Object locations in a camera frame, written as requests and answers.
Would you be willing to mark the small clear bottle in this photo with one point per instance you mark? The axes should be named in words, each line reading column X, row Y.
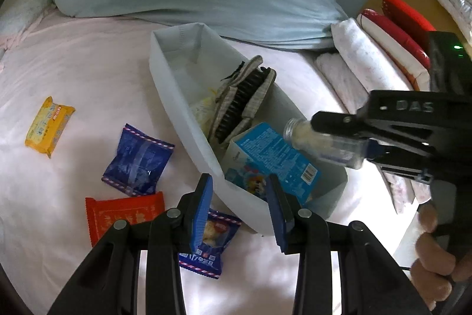
column 313, row 141

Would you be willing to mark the blue cartoon carton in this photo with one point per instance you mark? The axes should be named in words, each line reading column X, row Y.
column 269, row 152

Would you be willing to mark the yellow biscuit packet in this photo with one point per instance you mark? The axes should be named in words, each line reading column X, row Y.
column 49, row 125

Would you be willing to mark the striped grey socks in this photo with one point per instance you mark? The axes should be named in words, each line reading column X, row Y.
column 232, row 93

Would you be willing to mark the pale pink folded blanket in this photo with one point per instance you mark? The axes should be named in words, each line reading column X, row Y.
column 339, row 79

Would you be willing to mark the white fabric storage box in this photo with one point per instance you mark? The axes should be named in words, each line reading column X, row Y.
column 177, row 38

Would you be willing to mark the red and white pillow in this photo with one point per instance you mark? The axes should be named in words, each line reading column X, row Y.
column 391, row 45

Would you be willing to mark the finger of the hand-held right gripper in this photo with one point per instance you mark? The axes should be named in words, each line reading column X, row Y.
column 339, row 121
column 374, row 149

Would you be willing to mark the person's right hand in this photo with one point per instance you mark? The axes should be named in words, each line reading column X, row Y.
column 431, row 252

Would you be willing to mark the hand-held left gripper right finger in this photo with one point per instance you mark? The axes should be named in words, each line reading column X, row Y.
column 276, row 215

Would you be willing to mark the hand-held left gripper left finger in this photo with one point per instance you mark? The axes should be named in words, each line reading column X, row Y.
column 201, row 211

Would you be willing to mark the blue snack packet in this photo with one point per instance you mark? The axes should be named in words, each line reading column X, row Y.
column 221, row 230
column 138, row 158

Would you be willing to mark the red snack packet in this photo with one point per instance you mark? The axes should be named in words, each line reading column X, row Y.
column 121, row 213

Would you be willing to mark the crumpled plastic wrapper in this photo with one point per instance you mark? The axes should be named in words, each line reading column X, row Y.
column 204, row 110

